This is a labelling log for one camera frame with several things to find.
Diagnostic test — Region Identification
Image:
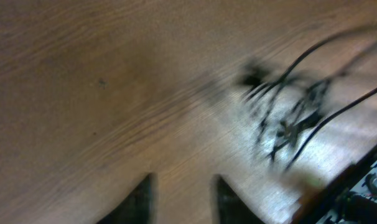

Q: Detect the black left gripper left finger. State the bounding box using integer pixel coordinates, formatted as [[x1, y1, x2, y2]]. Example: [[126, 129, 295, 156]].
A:
[[96, 173, 154, 224]]

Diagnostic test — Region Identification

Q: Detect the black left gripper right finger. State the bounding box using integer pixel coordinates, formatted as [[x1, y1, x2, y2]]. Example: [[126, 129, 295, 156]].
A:
[[213, 175, 264, 224]]

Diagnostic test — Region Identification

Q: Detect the thin black USB cable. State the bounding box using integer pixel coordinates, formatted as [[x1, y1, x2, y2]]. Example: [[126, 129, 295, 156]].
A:
[[243, 26, 377, 162], [284, 81, 377, 170]]

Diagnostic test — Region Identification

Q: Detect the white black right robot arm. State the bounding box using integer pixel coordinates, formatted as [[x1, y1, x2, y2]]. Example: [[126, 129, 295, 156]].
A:
[[292, 144, 377, 224]]

